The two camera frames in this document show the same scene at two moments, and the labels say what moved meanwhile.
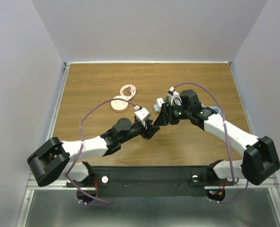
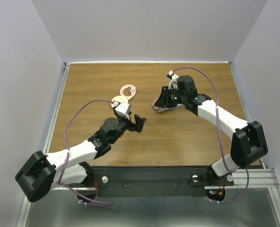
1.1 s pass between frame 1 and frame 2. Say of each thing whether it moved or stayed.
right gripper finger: moved
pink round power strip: stayed
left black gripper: moved
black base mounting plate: stayed
